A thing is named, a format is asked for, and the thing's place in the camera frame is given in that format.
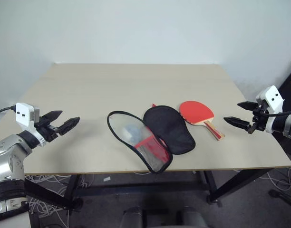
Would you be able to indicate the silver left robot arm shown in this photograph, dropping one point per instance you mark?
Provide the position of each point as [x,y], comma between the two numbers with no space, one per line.
[7,152]

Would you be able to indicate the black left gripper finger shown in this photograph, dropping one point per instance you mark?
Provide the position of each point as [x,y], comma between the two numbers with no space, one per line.
[69,124]
[54,115]

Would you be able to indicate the small grey floor tag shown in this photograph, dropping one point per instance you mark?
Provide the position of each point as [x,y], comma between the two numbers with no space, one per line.
[107,179]

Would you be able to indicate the black bag with orange tag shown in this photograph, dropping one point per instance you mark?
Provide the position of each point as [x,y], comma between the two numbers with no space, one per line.
[289,71]

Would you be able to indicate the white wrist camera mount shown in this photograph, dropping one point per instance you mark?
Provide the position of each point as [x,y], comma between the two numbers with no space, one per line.
[23,111]
[272,96]

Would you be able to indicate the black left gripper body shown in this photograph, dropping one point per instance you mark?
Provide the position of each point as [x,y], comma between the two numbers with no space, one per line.
[47,130]

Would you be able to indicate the dark grey rounded shape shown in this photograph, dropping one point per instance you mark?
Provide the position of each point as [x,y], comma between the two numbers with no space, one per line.
[193,217]
[131,217]

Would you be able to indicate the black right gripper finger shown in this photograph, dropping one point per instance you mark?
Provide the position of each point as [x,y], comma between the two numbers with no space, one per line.
[237,122]
[249,105]

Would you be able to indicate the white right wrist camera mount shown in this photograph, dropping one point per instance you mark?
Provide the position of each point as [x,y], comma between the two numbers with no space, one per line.
[272,96]

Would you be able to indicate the red and black paddle case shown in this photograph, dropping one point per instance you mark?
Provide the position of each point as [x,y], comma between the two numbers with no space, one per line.
[169,126]

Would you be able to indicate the black stand base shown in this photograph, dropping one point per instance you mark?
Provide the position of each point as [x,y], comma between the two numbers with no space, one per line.
[284,196]

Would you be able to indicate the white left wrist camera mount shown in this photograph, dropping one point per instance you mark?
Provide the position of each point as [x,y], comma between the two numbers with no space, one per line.
[23,111]

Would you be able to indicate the red table tennis paddle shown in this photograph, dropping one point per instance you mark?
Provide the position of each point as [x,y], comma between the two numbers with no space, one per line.
[195,111]

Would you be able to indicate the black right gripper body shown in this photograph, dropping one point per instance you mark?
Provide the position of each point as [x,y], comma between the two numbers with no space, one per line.
[257,123]

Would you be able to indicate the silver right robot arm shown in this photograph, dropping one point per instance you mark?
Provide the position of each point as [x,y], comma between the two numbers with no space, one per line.
[289,126]

